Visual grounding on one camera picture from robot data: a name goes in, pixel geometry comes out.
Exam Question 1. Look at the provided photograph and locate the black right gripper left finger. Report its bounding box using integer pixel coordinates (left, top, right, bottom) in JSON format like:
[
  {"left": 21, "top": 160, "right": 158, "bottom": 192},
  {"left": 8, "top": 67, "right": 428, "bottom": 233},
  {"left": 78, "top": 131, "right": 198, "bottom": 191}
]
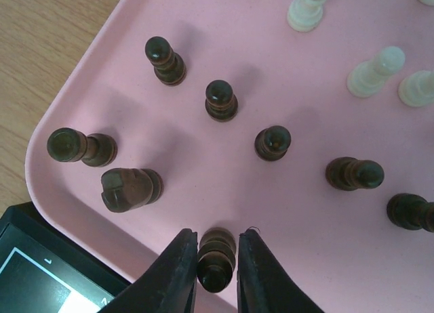
[{"left": 100, "top": 228, "right": 197, "bottom": 313}]

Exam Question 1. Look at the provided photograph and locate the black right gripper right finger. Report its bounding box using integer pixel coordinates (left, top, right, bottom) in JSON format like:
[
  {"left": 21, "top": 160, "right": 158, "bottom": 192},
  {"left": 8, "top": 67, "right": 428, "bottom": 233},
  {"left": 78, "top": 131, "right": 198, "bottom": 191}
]
[{"left": 237, "top": 228, "right": 323, "bottom": 312}]

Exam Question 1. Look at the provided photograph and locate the black bishop piece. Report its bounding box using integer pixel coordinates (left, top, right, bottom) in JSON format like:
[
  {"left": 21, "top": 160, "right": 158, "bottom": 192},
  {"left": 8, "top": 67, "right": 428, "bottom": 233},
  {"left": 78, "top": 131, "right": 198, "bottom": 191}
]
[{"left": 197, "top": 227, "right": 237, "bottom": 293}]

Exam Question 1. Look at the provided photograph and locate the black knight piece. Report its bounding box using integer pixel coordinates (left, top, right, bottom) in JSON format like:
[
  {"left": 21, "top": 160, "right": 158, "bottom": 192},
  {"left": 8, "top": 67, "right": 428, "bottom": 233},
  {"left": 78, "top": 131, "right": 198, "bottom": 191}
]
[{"left": 100, "top": 168, "right": 164, "bottom": 213}]

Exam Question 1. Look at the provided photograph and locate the black rook piece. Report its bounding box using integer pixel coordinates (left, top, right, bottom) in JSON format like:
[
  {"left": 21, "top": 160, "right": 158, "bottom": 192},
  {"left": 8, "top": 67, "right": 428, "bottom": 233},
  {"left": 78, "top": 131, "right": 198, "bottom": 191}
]
[{"left": 47, "top": 127, "right": 118, "bottom": 167}]

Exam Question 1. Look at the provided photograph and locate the black and white chessboard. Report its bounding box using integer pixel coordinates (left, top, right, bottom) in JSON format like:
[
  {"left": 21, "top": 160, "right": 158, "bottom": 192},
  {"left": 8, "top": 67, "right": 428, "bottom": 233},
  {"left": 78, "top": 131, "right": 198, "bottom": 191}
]
[{"left": 1, "top": 202, "right": 130, "bottom": 313}]

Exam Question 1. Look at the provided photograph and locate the black pawn piece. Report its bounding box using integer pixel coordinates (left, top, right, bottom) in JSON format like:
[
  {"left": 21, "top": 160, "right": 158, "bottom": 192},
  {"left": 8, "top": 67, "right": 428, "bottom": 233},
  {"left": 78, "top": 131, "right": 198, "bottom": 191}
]
[
  {"left": 325, "top": 156, "right": 384, "bottom": 191},
  {"left": 144, "top": 36, "right": 186, "bottom": 86},
  {"left": 254, "top": 125, "right": 292, "bottom": 161},
  {"left": 205, "top": 79, "right": 238, "bottom": 122},
  {"left": 387, "top": 193, "right": 433, "bottom": 232}
]

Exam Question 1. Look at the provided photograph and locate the pink plastic tray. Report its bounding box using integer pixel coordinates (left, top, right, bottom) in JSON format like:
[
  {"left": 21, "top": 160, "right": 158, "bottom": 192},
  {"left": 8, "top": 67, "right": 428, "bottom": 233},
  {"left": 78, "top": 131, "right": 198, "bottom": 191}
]
[{"left": 25, "top": 0, "right": 433, "bottom": 312}]

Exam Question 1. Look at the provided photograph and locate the white pawn piece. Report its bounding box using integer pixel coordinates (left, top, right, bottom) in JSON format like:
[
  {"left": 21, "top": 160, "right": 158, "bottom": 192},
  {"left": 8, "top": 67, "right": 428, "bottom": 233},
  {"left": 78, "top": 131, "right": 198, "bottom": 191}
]
[
  {"left": 398, "top": 70, "right": 433, "bottom": 107},
  {"left": 287, "top": 0, "right": 326, "bottom": 33},
  {"left": 347, "top": 46, "right": 406, "bottom": 98}
]

